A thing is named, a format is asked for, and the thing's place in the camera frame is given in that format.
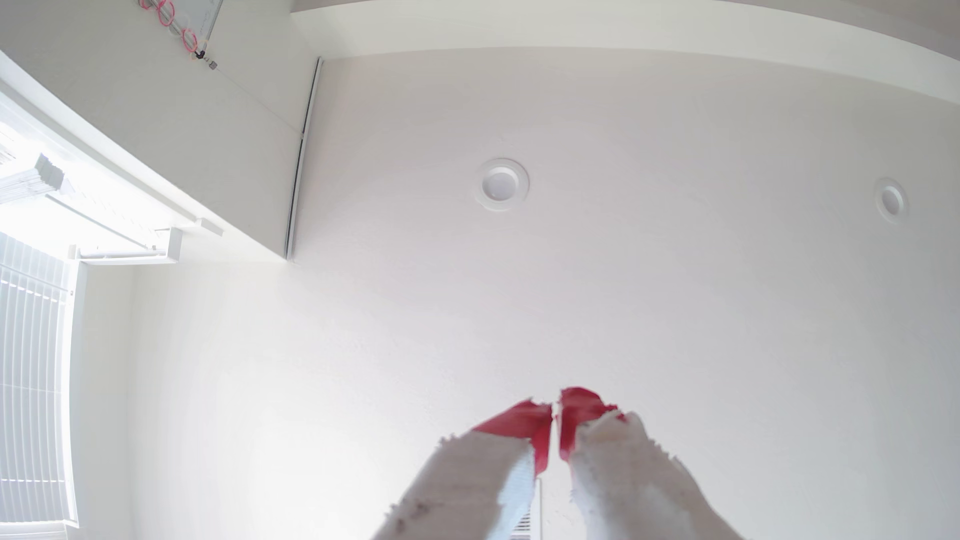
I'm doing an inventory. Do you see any white curtain rod bracket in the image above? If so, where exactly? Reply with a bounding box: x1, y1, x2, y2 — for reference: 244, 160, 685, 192
69, 227, 184, 266

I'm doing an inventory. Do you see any grey wall trim strip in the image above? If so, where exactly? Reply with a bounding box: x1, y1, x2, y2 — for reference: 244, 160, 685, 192
283, 56, 325, 261

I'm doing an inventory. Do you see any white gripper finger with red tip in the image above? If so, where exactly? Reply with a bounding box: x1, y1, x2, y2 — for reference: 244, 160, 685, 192
372, 399, 555, 540
558, 387, 744, 540

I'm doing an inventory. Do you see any white board with red marks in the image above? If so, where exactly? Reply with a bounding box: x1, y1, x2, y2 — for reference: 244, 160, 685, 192
137, 0, 225, 70

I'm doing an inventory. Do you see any white blind headrail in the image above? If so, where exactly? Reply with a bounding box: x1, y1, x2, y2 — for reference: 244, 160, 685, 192
0, 153, 72, 205

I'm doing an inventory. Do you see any narrow white window blind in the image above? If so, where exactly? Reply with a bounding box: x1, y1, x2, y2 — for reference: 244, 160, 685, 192
0, 231, 81, 528

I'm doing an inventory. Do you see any round recessed ceiling light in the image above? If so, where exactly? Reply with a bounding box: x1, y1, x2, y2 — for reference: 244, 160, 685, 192
474, 157, 531, 213
873, 177, 910, 225

